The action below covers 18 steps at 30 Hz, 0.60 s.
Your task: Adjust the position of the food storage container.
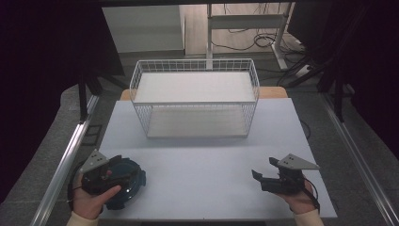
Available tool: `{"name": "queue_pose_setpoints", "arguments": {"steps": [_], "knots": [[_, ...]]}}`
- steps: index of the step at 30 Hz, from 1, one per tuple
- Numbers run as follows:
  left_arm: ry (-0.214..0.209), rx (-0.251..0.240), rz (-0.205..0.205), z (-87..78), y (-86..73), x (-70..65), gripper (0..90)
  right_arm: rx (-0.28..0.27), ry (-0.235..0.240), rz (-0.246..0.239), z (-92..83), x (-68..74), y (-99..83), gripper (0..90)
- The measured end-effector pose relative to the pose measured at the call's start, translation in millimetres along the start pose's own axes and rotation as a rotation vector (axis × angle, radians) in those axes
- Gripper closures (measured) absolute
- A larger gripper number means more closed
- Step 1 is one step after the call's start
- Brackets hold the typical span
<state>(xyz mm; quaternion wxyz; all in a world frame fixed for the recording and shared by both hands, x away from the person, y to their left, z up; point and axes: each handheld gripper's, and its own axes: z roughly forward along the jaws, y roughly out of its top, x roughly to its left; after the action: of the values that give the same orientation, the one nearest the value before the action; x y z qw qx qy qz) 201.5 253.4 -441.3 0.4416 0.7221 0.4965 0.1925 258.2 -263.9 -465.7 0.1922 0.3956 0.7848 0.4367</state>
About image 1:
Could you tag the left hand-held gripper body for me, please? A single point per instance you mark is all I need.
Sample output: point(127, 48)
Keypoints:
point(94, 177)

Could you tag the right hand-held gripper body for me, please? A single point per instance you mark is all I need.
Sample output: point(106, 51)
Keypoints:
point(287, 180)

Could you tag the dark blue round lid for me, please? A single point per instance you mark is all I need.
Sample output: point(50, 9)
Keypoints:
point(128, 171)

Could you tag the person's right hand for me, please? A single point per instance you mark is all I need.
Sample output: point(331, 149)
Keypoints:
point(298, 201)

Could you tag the person's left hand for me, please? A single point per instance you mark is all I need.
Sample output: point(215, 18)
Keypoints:
point(87, 202)

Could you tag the black floor frames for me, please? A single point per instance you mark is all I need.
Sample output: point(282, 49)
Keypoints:
point(92, 135)

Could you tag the wooden table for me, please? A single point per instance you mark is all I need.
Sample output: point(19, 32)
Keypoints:
point(273, 92)

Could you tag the black metal stand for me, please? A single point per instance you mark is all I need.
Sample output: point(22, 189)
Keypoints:
point(338, 94)
point(84, 97)

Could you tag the white power strip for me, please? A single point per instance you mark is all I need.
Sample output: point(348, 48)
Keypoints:
point(303, 71)

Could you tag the black curtain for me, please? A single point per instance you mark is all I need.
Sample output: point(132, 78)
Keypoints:
point(47, 56)
point(370, 62)

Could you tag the white cabinet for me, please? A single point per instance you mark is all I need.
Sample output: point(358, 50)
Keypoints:
point(144, 28)

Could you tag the aluminium rail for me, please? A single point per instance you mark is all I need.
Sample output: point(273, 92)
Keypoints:
point(357, 157)
point(66, 163)

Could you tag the white desk frame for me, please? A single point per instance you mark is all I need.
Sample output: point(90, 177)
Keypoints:
point(244, 21)

